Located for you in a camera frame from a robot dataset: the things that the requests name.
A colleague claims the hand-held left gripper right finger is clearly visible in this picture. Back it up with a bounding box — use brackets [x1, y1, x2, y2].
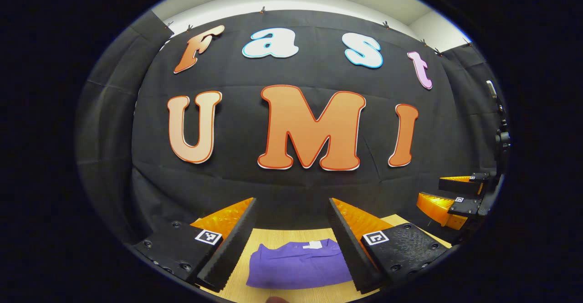
[328, 197, 451, 294]

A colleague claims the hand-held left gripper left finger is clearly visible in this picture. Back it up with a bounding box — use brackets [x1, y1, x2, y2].
[132, 197, 258, 293]

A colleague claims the purple knit shirt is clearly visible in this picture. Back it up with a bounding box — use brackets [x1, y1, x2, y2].
[246, 238, 353, 290]

